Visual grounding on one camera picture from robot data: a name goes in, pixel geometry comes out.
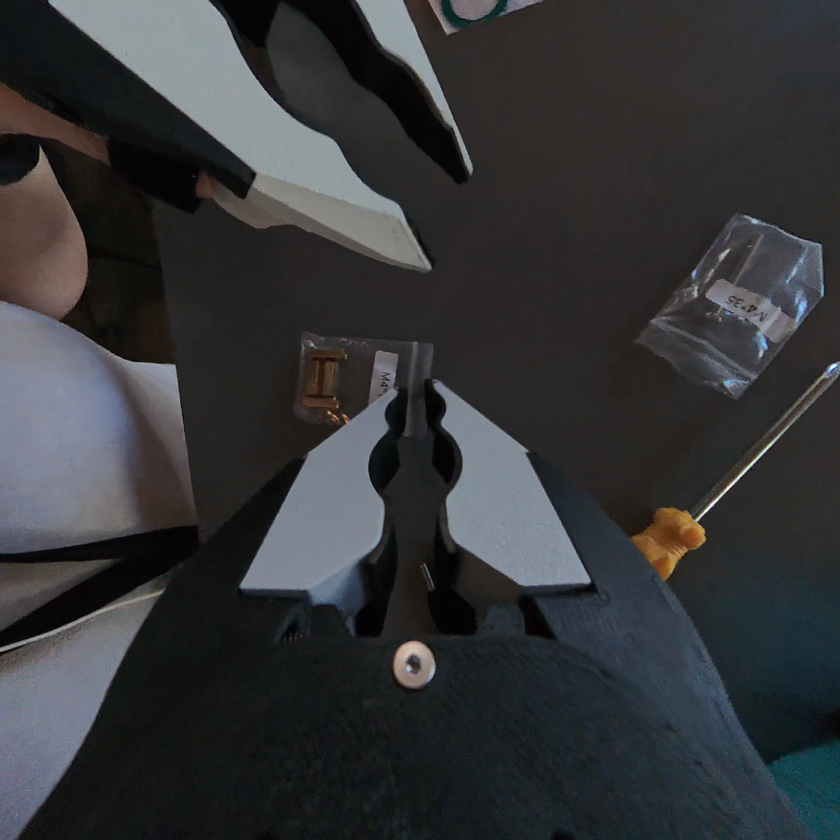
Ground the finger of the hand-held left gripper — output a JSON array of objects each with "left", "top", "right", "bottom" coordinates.
[
  {"left": 49, "top": 0, "right": 434, "bottom": 273},
  {"left": 276, "top": 0, "right": 475, "bottom": 186}
]

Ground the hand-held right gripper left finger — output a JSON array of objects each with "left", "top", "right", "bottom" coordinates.
[{"left": 238, "top": 388, "right": 403, "bottom": 637}]

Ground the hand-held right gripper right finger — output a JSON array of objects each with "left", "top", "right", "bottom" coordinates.
[{"left": 423, "top": 379, "right": 593, "bottom": 636}]

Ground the yellow-handled screwdriver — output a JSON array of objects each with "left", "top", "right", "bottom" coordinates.
[{"left": 630, "top": 361, "right": 840, "bottom": 581}]

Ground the clear bag of brass standoffs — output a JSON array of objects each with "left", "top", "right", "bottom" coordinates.
[{"left": 293, "top": 331, "right": 435, "bottom": 441}]

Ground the clear bag of long screws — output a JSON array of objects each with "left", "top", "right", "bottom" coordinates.
[{"left": 635, "top": 212, "right": 825, "bottom": 400}]

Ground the person's left forearm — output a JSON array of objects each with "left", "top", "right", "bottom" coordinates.
[{"left": 0, "top": 154, "right": 91, "bottom": 322}]

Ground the dark grey desk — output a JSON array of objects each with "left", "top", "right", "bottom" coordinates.
[{"left": 154, "top": 0, "right": 840, "bottom": 788}]

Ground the person's left hand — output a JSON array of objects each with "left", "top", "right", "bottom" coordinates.
[{"left": 0, "top": 82, "right": 217, "bottom": 198}]

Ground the person's white shirt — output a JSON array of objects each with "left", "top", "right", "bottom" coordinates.
[{"left": 0, "top": 302, "right": 201, "bottom": 834}]

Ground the teal round plate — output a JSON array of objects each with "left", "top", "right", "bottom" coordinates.
[{"left": 771, "top": 748, "right": 840, "bottom": 840}]

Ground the white packet with green ring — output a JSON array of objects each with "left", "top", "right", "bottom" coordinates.
[{"left": 428, "top": 0, "right": 546, "bottom": 35}]

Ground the black lanyard strap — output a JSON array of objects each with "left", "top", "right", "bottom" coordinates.
[{"left": 0, "top": 525, "right": 201, "bottom": 647}]

